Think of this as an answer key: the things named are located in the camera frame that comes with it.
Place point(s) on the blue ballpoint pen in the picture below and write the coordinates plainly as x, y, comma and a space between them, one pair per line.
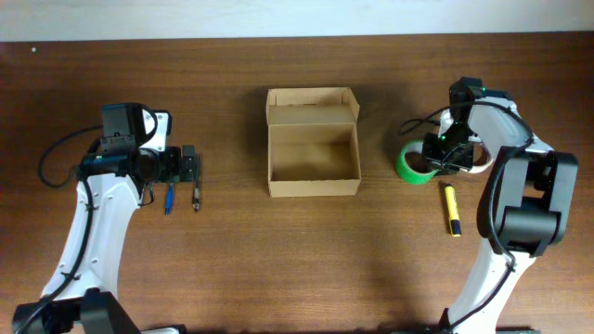
169, 200

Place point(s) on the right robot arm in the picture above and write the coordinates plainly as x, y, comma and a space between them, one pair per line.
524, 207

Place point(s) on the brown cardboard box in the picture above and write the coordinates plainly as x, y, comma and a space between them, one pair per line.
312, 145

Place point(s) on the beige masking tape roll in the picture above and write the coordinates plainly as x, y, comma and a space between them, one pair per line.
481, 158

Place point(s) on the yellow highlighter marker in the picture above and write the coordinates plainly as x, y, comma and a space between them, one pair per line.
452, 210

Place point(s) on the black pen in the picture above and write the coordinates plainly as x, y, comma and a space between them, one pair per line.
197, 190

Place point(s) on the green tape roll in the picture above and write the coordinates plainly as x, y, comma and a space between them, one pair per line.
405, 171

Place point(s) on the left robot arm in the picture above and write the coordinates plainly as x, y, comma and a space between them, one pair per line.
115, 178

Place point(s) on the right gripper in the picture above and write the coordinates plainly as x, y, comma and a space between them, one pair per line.
445, 163

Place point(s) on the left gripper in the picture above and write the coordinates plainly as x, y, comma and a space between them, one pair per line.
188, 163

